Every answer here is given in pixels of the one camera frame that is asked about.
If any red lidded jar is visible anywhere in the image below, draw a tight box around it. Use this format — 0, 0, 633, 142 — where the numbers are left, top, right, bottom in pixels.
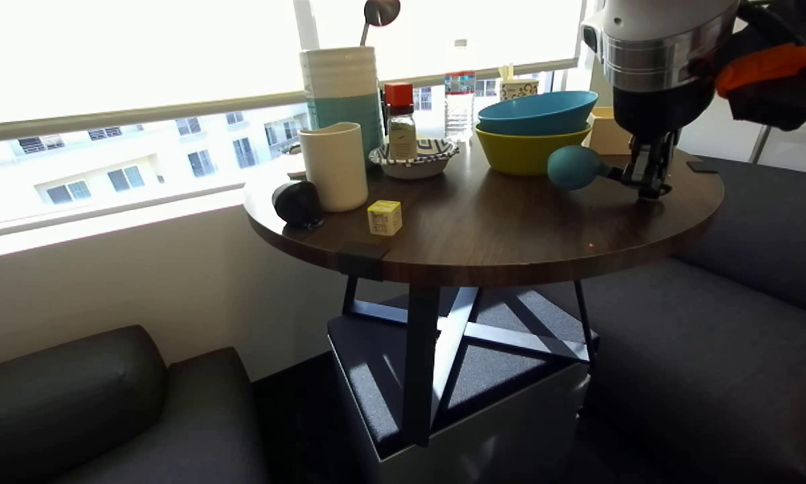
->
380, 80, 417, 122

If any cream box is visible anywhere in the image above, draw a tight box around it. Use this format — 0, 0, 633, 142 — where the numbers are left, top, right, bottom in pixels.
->
588, 106, 635, 158

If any patterned shallow bowl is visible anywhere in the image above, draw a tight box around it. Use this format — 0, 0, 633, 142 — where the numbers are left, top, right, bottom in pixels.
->
364, 135, 461, 182

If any small cream shaker jar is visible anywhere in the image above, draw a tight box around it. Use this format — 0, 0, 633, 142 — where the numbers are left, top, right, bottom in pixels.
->
387, 115, 422, 162

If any tall white teal canister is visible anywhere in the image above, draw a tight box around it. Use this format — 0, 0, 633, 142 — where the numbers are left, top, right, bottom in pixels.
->
298, 43, 384, 156

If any yellow-green bowl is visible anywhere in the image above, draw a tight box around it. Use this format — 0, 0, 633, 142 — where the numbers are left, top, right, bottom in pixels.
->
473, 125, 594, 180

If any cream ceramic mug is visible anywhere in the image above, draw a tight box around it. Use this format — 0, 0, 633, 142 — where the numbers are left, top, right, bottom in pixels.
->
298, 122, 369, 215

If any yellow cube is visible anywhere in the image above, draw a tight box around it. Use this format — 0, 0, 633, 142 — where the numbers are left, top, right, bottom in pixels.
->
364, 196, 404, 243

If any metal ladle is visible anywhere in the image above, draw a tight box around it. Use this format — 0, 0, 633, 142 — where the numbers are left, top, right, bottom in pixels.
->
357, 0, 402, 49

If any dark metal table base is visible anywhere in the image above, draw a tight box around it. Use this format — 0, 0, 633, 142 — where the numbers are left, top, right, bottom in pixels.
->
341, 274, 595, 450

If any dark leather sofa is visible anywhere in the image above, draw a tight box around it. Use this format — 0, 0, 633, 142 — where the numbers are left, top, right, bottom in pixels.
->
0, 322, 271, 484

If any grey fabric sofa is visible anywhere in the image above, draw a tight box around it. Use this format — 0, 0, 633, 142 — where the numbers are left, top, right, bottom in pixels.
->
580, 156, 806, 484

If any black round object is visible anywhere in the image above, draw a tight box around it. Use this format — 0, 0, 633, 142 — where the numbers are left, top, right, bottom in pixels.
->
271, 180, 324, 230

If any cream printed carton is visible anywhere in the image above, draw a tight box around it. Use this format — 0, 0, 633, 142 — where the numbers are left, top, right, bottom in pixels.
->
497, 63, 543, 102

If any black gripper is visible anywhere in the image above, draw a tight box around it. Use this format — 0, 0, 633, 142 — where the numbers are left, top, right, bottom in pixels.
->
609, 80, 693, 203

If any white window frame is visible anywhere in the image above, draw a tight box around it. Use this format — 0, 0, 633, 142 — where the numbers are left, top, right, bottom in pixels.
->
0, 0, 602, 263

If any clear labelled bottle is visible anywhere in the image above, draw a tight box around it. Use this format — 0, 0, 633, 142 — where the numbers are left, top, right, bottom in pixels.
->
439, 68, 478, 137

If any blue bowl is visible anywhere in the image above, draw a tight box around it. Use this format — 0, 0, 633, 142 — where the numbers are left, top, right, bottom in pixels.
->
473, 88, 602, 137

